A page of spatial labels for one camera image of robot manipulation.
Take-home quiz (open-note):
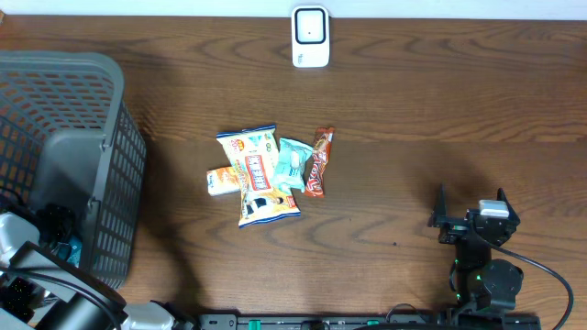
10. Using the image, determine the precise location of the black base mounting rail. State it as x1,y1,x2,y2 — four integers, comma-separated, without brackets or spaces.
197,311,541,330

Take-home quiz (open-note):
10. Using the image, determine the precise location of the blue Listerine mouthwash bottle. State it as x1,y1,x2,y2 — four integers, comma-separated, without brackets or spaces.
56,236,83,268

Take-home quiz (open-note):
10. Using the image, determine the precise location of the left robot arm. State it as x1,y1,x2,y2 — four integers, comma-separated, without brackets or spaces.
1,203,198,330

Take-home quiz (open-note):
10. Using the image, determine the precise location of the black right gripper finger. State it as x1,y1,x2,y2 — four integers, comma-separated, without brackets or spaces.
432,184,448,219
497,188,519,223

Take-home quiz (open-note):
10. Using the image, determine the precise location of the yellow white wipes packet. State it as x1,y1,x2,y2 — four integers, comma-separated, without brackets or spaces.
216,125,301,228

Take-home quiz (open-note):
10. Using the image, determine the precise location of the mint green wipes pack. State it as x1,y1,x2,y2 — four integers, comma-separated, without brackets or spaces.
271,137,313,193

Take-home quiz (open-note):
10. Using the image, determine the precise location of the grey plastic shopping basket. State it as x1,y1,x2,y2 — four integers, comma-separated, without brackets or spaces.
1,50,146,289

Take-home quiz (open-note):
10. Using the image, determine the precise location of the white barcode scanner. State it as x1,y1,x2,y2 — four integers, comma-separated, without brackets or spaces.
291,5,330,69

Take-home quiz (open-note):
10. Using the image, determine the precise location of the red chocolate bar wrapper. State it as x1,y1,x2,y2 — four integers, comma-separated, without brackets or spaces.
304,127,336,198

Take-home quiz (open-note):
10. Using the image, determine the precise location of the orange white snack packet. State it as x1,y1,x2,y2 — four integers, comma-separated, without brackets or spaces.
206,166,240,196

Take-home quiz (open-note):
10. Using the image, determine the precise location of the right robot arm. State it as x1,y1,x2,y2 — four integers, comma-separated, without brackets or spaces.
429,187,523,313

